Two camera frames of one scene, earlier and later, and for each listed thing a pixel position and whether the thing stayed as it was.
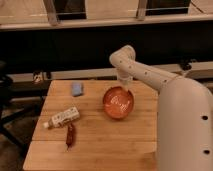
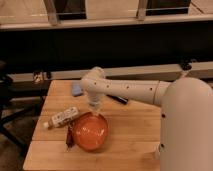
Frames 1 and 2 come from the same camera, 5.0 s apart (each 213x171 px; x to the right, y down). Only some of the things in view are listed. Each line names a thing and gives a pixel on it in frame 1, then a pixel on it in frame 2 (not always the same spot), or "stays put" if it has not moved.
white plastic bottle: (62, 118) stays put
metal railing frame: (53, 21) stays put
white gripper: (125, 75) → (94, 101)
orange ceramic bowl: (118, 102) → (90, 131)
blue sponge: (76, 88) stays put
